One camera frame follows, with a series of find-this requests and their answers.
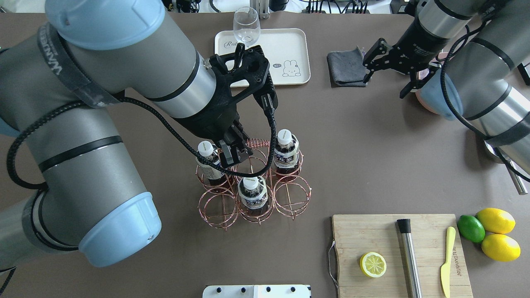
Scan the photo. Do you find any grey folded cloth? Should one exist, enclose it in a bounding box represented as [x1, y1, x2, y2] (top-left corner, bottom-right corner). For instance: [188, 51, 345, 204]
[326, 47, 367, 87]

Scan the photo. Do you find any black right camera cable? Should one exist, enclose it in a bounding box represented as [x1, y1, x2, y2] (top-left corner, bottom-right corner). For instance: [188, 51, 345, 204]
[440, 19, 530, 183]

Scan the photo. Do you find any tea bottle side slot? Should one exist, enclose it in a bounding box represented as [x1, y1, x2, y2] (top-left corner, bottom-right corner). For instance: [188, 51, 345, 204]
[238, 176, 269, 216]

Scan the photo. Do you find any bamboo cutting board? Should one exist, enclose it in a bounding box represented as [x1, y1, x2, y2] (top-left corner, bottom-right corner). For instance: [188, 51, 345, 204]
[331, 214, 456, 298]

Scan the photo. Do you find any yellow lemon lower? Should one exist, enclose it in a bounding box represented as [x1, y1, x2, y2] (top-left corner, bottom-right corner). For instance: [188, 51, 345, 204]
[481, 233, 521, 262]

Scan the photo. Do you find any cream serving tray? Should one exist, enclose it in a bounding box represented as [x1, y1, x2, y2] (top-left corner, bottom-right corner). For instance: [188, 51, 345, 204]
[214, 28, 311, 86]

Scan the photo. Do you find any copper wire bottle basket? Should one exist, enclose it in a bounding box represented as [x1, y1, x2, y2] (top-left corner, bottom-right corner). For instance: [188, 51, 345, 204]
[195, 132, 312, 229]

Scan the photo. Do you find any steel muddler black tip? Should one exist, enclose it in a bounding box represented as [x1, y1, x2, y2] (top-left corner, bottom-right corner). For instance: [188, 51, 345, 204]
[396, 219, 423, 298]

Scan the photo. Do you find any clear wine glass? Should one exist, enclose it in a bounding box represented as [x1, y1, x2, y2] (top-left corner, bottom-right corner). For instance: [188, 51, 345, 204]
[233, 6, 261, 48]

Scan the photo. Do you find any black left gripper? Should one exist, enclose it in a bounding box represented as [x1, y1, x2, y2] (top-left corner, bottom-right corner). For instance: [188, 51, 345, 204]
[174, 83, 253, 168]

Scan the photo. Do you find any black camera cable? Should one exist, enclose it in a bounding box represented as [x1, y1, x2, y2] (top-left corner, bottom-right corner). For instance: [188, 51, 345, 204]
[440, 19, 530, 183]
[6, 93, 277, 191]

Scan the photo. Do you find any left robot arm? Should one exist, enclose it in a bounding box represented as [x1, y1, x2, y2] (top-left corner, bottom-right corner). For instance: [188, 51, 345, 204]
[1, 0, 243, 272]

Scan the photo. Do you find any tea bottle back slot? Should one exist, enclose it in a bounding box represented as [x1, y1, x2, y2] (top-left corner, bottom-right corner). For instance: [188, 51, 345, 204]
[196, 141, 226, 187]

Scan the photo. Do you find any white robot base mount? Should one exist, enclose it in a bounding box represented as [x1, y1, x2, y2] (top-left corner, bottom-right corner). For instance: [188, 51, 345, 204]
[202, 284, 312, 298]

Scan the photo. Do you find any yellow lemon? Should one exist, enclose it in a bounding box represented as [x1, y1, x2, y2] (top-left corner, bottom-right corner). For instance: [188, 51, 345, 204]
[481, 233, 521, 262]
[476, 208, 516, 234]

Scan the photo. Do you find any green lime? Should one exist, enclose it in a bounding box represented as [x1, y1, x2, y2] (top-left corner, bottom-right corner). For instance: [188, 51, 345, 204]
[457, 215, 485, 243]

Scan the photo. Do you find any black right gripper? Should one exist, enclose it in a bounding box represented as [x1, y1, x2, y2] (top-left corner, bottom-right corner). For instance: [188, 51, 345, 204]
[363, 35, 440, 99]

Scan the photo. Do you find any black left camera cable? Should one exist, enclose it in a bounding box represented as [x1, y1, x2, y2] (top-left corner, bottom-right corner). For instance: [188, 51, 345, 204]
[6, 93, 277, 191]

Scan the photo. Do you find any yellow lemon upper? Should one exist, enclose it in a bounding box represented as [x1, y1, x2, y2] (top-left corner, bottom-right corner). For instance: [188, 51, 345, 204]
[476, 208, 516, 234]

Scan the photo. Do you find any yellow plastic knife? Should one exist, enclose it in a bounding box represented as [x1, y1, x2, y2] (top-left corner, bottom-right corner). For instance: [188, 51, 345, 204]
[440, 226, 456, 298]

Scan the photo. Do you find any half lemon slice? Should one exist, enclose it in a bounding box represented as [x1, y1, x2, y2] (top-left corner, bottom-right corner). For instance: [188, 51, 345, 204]
[359, 252, 387, 278]

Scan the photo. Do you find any tea bottle front slot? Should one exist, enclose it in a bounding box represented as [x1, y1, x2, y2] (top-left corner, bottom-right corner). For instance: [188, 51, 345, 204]
[273, 129, 299, 175]

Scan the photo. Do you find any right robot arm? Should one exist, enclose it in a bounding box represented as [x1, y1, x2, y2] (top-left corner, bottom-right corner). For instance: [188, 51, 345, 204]
[363, 0, 529, 172]

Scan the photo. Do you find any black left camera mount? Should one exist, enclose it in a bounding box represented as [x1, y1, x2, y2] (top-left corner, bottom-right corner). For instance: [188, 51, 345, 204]
[208, 42, 278, 116]

